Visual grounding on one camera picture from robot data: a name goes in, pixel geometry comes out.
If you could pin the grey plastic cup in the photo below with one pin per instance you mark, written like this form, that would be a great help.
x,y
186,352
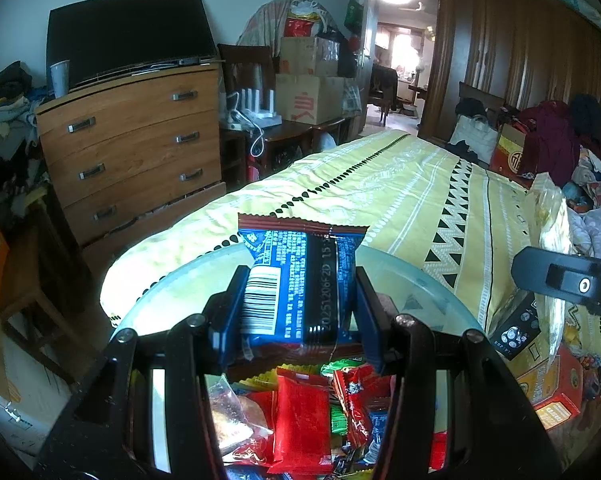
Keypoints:
x,y
59,80

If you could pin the orange and red snack box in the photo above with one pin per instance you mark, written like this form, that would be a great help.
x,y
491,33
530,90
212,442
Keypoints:
x,y
550,385

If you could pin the clear glass bowl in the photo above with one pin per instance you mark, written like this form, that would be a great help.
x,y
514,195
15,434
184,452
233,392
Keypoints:
x,y
410,285

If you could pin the pile of folded clothes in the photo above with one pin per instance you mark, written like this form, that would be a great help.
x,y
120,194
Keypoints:
x,y
8,120

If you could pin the clear yellow snack packet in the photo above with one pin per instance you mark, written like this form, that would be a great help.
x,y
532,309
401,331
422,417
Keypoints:
x,y
550,220

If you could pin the dark wooden chair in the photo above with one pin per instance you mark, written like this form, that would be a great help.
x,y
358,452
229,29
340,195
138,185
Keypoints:
x,y
245,67

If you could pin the small cardboard box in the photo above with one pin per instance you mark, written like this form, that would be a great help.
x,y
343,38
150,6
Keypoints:
x,y
308,57

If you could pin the white router with antennas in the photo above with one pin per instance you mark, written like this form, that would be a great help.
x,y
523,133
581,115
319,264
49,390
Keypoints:
x,y
260,110

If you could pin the black box with white dots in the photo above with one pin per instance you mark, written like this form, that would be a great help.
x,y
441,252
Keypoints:
x,y
515,330

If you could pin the white tote bag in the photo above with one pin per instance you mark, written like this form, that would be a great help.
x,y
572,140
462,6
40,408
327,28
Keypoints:
x,y
473,137

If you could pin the hallway chair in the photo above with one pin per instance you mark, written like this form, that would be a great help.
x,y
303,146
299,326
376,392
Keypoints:
x,y
383,90

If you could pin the scattered colourful snack wrappers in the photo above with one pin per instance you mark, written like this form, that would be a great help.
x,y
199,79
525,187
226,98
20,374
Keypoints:
x,y
598,385

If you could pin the dark wooden side table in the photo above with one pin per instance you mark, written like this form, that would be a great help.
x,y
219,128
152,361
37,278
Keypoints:
x,y
285,140

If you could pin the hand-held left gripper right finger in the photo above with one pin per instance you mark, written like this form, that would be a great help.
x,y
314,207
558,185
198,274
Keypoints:
x,y
368,320

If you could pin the red shopping bag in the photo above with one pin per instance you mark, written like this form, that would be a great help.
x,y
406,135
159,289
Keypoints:
x,y
303,27

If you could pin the brown wooden wardrobe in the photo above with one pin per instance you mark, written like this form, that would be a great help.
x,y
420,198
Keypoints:
x,y
505,50

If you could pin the striped cloth cover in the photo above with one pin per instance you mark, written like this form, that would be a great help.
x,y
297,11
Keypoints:
x,y
263,20

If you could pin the pile of mixed snack packets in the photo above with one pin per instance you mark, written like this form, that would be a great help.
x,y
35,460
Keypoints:
x,y
300,410

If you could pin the black flat television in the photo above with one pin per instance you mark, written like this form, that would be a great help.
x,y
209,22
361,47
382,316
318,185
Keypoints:
x,y
130,35

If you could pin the red gift box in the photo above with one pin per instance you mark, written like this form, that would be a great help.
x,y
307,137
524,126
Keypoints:
x,y
510,155

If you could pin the wooden stool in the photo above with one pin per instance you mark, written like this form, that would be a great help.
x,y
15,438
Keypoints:
x,y
40,300

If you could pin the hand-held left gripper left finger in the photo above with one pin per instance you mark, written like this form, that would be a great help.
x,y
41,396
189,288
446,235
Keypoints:
x,y
228,310

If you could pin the green hanging packet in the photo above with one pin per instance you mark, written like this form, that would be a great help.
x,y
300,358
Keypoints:
x,y
354,14

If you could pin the large cardboard box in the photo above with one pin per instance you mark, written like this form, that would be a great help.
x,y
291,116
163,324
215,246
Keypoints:
x,y
310,100

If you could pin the flat cardboard sheet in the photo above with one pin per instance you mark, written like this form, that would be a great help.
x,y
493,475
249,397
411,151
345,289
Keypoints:
x,y
20,400

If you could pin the wooden chest of drawers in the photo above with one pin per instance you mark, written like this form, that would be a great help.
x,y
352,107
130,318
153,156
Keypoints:
x,y
130,145

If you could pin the white plastic bag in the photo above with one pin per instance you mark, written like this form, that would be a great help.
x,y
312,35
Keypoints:
x,y
308,9

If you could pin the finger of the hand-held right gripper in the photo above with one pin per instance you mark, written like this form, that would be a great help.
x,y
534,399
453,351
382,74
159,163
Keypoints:
x,y
560,275

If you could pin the white power strip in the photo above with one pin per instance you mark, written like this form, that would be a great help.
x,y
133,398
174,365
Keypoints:
x,y
234,121

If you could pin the heap of dark red clothes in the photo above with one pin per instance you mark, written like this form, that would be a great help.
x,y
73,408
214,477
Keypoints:
x,y
555,135

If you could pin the blue snack packet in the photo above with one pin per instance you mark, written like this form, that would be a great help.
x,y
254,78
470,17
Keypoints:
x,y
300,280

